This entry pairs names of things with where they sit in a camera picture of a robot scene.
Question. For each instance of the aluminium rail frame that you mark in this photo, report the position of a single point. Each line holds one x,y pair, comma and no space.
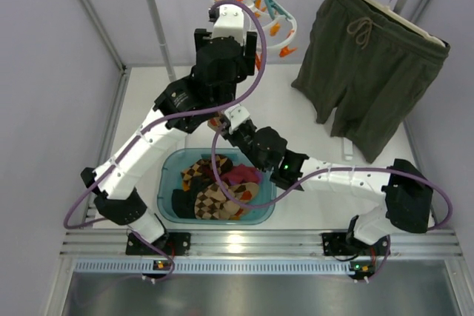
249,252

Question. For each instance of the brown beige argyle sock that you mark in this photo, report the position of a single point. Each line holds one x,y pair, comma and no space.
212,204

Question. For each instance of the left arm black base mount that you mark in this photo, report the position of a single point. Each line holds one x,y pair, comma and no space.
166,243

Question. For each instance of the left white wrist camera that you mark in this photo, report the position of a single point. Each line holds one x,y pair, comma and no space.
228,22

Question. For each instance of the beige orange argyle sock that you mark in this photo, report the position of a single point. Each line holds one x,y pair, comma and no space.
218,122

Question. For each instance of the teal plastic bin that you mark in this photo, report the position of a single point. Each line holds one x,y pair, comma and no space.
183,158

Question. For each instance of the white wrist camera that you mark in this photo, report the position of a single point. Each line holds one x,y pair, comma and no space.
228,22
236,116

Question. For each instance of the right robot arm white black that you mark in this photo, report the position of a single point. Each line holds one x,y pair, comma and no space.
400,192

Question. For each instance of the brown orange argyle sock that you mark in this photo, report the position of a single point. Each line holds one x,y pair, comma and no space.
245,193

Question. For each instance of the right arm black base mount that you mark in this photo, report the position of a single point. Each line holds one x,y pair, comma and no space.
337,244

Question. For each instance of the olive green shorts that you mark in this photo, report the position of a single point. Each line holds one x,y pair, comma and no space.
367,68

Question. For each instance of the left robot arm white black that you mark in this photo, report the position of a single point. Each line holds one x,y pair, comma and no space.
177,111

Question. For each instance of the maroon purple sock in bin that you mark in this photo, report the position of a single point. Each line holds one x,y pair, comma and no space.
242,174

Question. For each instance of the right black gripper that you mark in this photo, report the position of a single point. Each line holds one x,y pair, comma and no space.
227,129

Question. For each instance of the white clip sock hanger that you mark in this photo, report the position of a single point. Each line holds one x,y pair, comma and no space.
279,25

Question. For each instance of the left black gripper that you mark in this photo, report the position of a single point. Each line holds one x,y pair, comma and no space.
200,37

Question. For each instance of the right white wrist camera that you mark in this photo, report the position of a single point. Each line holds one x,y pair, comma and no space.
236,116

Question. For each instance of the black sock in bin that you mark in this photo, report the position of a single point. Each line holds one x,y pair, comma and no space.
183,203

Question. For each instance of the brown yellow argyle sock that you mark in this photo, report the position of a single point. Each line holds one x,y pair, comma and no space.
203,169

